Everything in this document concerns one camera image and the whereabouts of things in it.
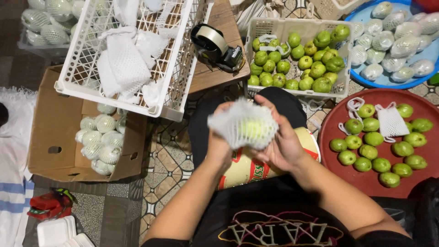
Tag loose green guavas group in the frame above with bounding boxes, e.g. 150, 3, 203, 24
329, 103, 434, 188

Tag red handheld tape dispenser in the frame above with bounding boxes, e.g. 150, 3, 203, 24
27, 188, 78, 221

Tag rolled white foam net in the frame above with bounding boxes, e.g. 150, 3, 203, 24
338, 97, 366, 136

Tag white plastic bag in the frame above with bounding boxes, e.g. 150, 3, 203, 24
229, 0, 286, 33

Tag heap of green guavas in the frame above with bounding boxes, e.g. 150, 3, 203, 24
247, 24, 351, 93

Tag guava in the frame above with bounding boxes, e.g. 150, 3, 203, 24
207, 97, 279, 151

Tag flat white foam net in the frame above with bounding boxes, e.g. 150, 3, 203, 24
375, 102, 411, 143

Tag person's black printed shirt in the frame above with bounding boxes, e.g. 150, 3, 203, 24
141, 173, 417, 247

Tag black tape dispenser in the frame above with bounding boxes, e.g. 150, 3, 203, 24
190, 24, 244, 73

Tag stack of white foam trays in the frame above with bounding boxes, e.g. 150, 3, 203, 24
36, 215, 95, 247

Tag white cloth with blue stripes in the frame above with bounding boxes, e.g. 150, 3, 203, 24
0, 86, 37, 247

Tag clear bin of wrapped guavas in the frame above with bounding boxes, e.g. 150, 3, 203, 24
17, 0, 86, 59

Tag cream canister with red label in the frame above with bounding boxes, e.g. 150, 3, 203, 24
217, 127, 321, 191

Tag brown cardboard box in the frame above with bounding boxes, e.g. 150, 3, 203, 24
27, 65, 148, 183

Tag brown wooden stool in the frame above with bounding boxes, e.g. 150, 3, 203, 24
188, 0, 251, 95

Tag blue round tray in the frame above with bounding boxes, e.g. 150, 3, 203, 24
344, 0, 439, 90

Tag pile of white foam nets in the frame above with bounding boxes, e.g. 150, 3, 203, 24
97, 0, 179, 107

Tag heap of net-wrapped guavas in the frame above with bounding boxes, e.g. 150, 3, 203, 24
75, 103, 127, 176

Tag red plastic container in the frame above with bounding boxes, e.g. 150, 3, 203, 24
412, 0, 439, 13

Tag white plastic lattice crate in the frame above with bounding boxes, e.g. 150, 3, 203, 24
54, 0, 215, 123

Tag person's right hand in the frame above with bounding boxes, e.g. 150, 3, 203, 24
249, 94, 310, 172

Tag small white plastic basket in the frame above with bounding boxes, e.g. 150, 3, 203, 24
308, 0, 369, 20

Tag bagged net-wrapped guavas group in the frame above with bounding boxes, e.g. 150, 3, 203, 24
350, 1, 439, 83

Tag person's left hand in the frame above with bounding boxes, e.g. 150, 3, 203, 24
205, 101, 238, 169

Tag dark red round tray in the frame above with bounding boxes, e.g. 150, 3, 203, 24
318, 88, 439, 199

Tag person's black trousers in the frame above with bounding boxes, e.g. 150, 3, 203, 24
187, 86, 308, 170

